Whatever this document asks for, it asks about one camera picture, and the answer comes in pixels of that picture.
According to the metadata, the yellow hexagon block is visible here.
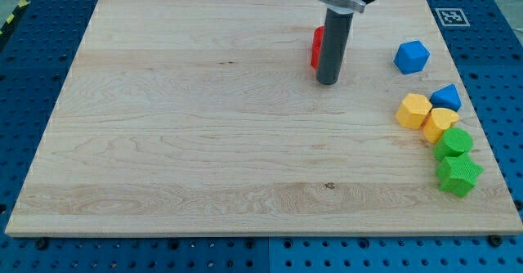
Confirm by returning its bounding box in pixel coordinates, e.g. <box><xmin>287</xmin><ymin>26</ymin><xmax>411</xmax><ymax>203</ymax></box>
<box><xmin>396</xmin><ymin>93</ymin><xmax>432</xmax><ymax>129</ymax></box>

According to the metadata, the wooden board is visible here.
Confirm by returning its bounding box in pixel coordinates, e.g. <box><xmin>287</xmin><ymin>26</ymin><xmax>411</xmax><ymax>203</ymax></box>
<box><xmin>6</xmin><ymin>0</ymin><xmax>522</xmax><ymax>237</ymax></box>

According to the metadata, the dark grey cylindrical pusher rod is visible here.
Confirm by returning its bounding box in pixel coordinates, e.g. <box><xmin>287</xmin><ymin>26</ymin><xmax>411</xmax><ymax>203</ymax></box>
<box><xmin>315</xmin><ymin>8</ymin><xmax>353</xmax><ymax>85</ymax></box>

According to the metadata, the green cylinder block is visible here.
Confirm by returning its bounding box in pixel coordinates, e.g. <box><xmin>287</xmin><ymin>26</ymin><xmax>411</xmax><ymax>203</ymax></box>
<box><xmin>433</xmin><ymin>128</ymin><xmax>473</xmax><ymax>161</ymax></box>

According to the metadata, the red block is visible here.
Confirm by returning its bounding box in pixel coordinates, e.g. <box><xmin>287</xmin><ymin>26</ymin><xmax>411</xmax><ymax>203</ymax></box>
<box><xmin>311</xmin><ymin>26</ymin><xmax>324</xmax><ymax>69</ymax></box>

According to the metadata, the blue hexagon block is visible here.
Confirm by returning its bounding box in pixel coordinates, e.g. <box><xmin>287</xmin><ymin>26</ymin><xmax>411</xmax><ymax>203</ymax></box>
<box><xmin>394</xmin><ymin>40</ymin><xmax>431</xmax><ymax>74</ymax></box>

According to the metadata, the yellow heart block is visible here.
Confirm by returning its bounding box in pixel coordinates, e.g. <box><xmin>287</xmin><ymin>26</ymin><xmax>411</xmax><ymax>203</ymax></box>
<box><xmin>422</xmin><ymin>108</ymin><xmax>459</xmax><ymax>144</ymax></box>

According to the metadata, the white fiducial marker tag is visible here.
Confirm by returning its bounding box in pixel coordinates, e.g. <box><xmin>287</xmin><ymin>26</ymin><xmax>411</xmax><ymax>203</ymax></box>
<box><xmin>435</xmin><ymin>7</ymin><xmax>470</xmax><ymax>27</ymax></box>

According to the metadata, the black yellow hazard tape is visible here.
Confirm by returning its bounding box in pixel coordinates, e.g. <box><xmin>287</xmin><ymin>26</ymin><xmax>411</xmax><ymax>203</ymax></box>
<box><xmin>1</xmin><ymin>0</ymin><xmax>31</xmax><ymax>37</ymax></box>

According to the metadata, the blue triangle block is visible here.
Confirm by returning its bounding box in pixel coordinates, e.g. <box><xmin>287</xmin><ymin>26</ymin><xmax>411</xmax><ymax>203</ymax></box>
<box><xmin>429</xmin><ymin>84</ymin><xmax>462</xmax><ymax>112</ymax></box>

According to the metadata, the green star block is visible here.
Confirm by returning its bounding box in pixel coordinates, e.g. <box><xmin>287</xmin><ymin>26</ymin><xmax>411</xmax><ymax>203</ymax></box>
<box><xmin>436</xmin><ymin>153</ymin><xmax>484</xmax><ymax>198</ymax></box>

